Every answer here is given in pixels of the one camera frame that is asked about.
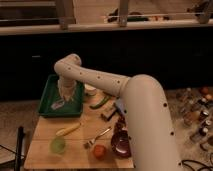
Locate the bunch of dark grapes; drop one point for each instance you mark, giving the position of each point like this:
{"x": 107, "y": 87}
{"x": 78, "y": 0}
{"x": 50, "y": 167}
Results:
{"x": 120, "y": 124}

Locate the green plastic tray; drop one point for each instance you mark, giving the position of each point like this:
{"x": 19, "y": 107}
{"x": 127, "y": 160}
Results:
{"x": 50, "y": 95}

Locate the wooden folding table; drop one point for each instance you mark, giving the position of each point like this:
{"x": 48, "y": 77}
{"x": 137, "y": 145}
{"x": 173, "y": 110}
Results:
{"x": 75, "y": 156}

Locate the yellow banana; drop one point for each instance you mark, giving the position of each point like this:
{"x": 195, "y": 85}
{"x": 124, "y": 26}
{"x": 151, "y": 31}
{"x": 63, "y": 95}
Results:
{"x": 65, "y": 131}

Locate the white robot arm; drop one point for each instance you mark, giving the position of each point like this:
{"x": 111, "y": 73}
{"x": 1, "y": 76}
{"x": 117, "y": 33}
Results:
{"x": 152, "y": 136}

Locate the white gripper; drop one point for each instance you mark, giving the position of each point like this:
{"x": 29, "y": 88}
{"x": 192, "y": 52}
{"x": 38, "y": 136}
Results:
{"x": 66, "y": 88}

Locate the dark purple bowl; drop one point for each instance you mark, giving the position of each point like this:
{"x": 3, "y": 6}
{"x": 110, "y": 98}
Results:
{"x": 120, "y": 144}

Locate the green plastic cup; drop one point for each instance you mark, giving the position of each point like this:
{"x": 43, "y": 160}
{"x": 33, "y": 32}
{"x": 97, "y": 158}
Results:
{"x": 58, "y": 145}

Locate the silver fork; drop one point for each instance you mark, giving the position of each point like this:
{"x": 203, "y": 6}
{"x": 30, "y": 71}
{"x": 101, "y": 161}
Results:
{"x": 92, "y": 141}

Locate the light blue towel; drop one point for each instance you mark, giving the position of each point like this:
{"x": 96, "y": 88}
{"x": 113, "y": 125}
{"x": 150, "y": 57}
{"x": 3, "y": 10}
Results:
{"x": 58, "y": 104}

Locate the black chair frame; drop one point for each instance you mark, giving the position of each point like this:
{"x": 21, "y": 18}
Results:
{"x": 18, "y": 151}

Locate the white ceramic cup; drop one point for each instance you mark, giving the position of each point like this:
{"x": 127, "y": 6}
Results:
{"x": 90, "y": 90}

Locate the orange fruit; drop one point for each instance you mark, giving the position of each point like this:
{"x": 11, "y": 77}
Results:
{"x": 99, "y": 152}

